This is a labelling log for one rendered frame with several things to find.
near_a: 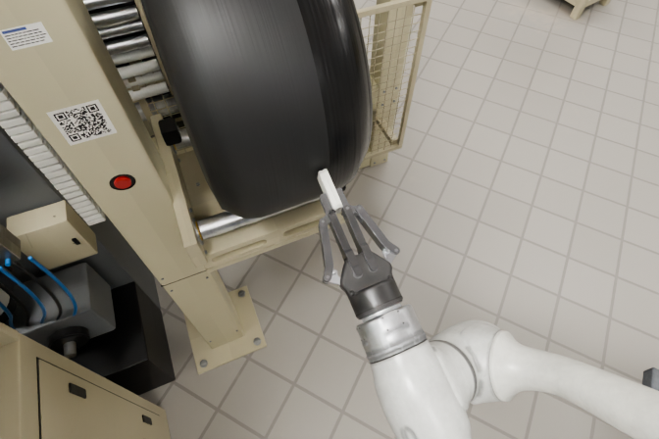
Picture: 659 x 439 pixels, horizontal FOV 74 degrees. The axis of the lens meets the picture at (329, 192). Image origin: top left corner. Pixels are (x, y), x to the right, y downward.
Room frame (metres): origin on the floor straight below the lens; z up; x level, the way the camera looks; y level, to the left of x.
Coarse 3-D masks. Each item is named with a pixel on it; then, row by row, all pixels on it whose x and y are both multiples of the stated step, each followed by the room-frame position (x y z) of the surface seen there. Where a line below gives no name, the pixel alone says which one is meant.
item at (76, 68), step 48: (0, 0) 0.49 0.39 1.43; (48, 0) 0.51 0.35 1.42; (0, 48) 0.47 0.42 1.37; (48, 48) 0.49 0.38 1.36; (96, 48) 0.54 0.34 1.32; (48, 96) 0.48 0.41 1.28; (96, 96) 0.50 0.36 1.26; (96, 144) 0.49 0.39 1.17; (144, 144) 0.53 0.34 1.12; (96, 192) 0.47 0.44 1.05; (144, 192) 0.50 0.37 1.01; (144, 240) 0.48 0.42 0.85; (192, 288) 0.49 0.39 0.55; (240, 336) 0.51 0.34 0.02
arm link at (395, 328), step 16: (400, 304) 0.23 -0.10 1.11; (368, 320) 0.20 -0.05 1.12; (384, 320) 0.20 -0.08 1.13; (400, 320) 0.20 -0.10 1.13; (416, 320) 0.20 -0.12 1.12; (368, 336) 0.18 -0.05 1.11; (384, 336) 0.18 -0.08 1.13; (400, 336) 0.18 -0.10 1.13; (416, 336) 0.18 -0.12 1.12; (368, 352) 0.17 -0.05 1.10; (384, 352) 0.16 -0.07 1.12
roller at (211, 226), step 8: (312, 200) 0.55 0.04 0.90; (288, 208) 0.53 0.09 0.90; (216, 216) 0.50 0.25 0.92; (224, 216) 0.50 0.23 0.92; (232, 216) 0.50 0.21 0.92; (272, 216) 0.52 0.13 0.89; (200, 224) 0.48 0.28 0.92; (208, 224) 0.48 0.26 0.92; (216, 224) 0.48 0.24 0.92; (224, 224) 0.48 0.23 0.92; (232, 224) 0.48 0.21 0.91; (240, 224) 0.49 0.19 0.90; (200, 232) 0.48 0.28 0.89; (208, 232) 0.46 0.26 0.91; (216, 232) 0.47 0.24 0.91; (224, 232) 0.47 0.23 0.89
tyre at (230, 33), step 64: (192, 0) 0.52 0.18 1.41; (256, 0) 0.54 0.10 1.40; (320, 0) 0.55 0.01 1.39; (192, 64) 0.46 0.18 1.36; (256, 64) 0.47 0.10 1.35; (320, 64) 0.49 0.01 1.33; (192, 128) 0.43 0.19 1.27; (256, 128) 0.42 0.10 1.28; (320, 128) 0.45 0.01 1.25; (256, 192) 0.39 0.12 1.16; (320, 192) 0.45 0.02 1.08
